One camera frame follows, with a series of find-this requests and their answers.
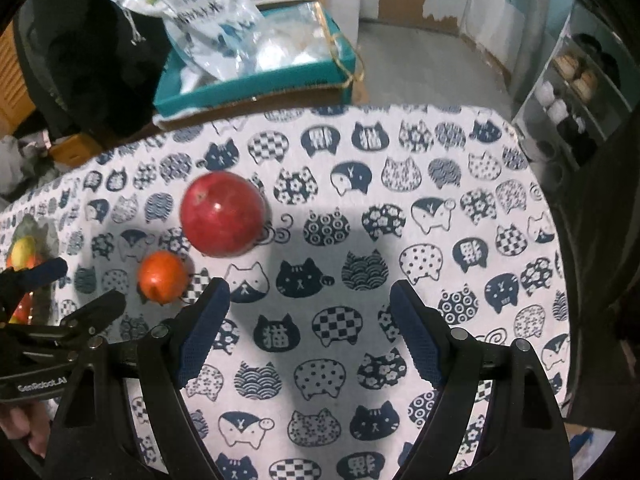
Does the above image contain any green pear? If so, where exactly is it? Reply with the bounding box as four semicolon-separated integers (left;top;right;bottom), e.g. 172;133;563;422
10;235;37;270

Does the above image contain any red apple back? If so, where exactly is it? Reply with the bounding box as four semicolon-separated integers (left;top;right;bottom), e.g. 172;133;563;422
10;292;32;325

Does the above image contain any red apple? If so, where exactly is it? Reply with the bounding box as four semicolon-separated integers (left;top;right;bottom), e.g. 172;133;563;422
10;292;32;325
179;171;268;258

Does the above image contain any small tangerine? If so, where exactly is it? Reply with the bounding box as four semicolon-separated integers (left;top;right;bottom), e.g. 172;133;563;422
138;250;190;304

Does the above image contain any red apple front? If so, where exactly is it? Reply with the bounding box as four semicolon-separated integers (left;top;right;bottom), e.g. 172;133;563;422
179;171;268;258

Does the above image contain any person's left hand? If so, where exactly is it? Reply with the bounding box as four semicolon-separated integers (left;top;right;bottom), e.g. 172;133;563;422
0;401;51;458

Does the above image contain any green glass bowl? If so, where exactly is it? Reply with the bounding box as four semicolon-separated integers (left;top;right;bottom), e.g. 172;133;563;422
1;214;60;325

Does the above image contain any pile of grey clothes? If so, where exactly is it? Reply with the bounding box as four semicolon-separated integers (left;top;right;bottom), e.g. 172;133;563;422
0;130;51;203

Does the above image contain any wooden drawer box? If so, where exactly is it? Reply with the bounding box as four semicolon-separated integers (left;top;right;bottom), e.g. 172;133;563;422
49;133;103;168

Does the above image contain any cat pattern tablecloth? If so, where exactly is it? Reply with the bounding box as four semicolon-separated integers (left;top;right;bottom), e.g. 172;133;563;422
1;105;570;479

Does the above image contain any teal storage box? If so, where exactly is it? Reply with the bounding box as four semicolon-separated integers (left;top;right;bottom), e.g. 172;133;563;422
153;11;357;117

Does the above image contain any black hanging jacket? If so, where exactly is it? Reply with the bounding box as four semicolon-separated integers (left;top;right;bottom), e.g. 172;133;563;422
13;0;169;141

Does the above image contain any white rice bag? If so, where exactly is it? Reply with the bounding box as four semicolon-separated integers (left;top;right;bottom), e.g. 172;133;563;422
112;0;264;81

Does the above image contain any clear plastic bag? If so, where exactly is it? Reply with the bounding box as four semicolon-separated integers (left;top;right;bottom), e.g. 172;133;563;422
250;2;332;73

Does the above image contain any grey shoe rack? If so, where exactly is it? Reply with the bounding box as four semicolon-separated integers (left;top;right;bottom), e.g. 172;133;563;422
514;0;639;171

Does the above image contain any grey metal pipe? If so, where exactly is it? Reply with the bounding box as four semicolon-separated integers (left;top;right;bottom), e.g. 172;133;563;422
509;0;550;103

